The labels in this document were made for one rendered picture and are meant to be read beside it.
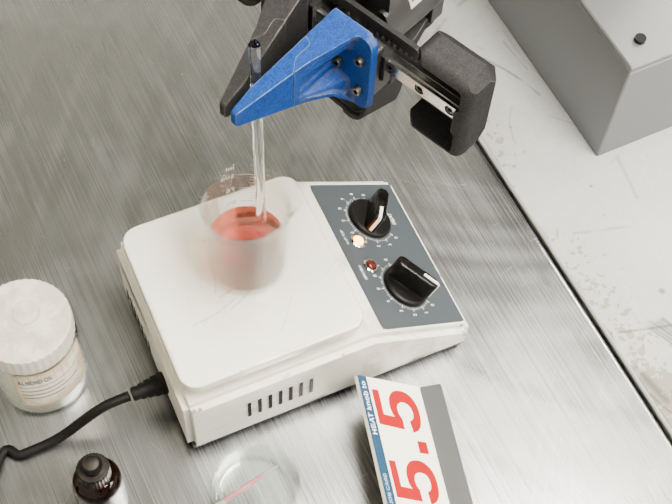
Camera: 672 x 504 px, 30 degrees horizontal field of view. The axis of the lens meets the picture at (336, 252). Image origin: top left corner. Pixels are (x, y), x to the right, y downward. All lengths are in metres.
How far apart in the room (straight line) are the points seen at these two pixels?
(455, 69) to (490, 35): 0.40
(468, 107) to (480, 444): 0.29
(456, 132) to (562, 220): 0.30
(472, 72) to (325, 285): 0.21
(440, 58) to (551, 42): 0.35
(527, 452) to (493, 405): 0.04
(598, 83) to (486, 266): 0.15
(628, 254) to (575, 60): 0.15
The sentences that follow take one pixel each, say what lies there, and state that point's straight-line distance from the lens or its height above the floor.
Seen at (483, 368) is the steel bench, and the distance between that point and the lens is 0.86.
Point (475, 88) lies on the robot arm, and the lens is 0.62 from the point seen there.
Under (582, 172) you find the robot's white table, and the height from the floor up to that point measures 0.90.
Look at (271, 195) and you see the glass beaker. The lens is 0.75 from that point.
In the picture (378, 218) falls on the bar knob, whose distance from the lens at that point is 0.82.
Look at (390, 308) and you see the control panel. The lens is 0.80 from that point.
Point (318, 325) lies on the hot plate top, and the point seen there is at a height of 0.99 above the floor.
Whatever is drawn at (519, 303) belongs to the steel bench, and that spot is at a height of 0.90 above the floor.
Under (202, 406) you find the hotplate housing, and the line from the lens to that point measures 0.76.
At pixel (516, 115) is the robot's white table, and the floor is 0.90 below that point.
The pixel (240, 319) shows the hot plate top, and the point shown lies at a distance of 0.76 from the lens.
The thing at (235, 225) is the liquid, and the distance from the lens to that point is 0.76.
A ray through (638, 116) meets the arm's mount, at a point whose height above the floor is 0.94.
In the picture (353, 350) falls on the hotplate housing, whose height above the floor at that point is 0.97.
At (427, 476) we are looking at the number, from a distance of 0.81.
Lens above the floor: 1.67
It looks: 60 degrees down
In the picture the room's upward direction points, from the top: 5 degrees clockwise
